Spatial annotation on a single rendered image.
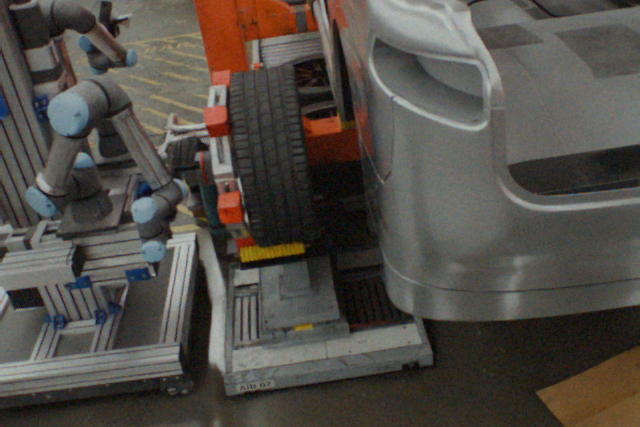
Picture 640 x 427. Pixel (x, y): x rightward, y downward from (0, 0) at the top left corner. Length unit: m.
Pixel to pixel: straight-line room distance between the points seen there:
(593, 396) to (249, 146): 1.55
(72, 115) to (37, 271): 0.71
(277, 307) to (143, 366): 0.58
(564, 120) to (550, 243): 0.91
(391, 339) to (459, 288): 1.10
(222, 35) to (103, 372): 1.42
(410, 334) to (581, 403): 0.70
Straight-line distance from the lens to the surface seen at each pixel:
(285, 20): 4.84
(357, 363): 2.72
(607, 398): 2.75
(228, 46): 2.86
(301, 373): 2.72
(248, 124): 2.24
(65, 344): 2.99
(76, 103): 2.00
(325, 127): 3.08
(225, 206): 2.23
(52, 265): 2.50
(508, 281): 1.70
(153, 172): 2.16
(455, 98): 1.51
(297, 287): 2.83
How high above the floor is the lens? 2.04
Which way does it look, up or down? 32 degrees down
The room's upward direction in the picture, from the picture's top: 8 degrees counter-clockwise
